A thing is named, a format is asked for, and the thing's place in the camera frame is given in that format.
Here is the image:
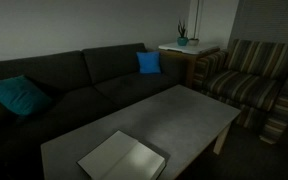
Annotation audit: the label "large white-paged book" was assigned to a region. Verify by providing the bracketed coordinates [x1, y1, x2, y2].
[77, 130, 167, 180]

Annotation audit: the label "bright blue cushion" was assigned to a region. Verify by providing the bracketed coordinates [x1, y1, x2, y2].
[136, 50, 162, 75]

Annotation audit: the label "dark fabric sofa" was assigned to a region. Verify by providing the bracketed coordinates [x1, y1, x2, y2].
[0, 42, 189, 180]

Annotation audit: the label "wooden side table white top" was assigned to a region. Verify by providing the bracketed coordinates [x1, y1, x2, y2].
[157, 42, 221, 90]

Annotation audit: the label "plant in teal pot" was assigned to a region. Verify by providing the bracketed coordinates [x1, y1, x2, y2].
[176, 19, 190, 47]

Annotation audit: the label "small white plant pot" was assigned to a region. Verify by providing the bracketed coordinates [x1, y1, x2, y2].
[188, 37, 200, 47]

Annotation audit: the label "wooden coffee table leg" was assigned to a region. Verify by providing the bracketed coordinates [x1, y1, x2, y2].
[213, 123, 232, 156]

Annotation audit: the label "striped armchair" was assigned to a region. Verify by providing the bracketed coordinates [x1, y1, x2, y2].
[193, 38, 288, 145]

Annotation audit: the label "teal cushion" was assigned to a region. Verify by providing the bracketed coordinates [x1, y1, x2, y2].
[0, 75, 54, 117]

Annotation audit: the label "window blinds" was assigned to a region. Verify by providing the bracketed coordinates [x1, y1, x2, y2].
[230, 0, 288, 51]

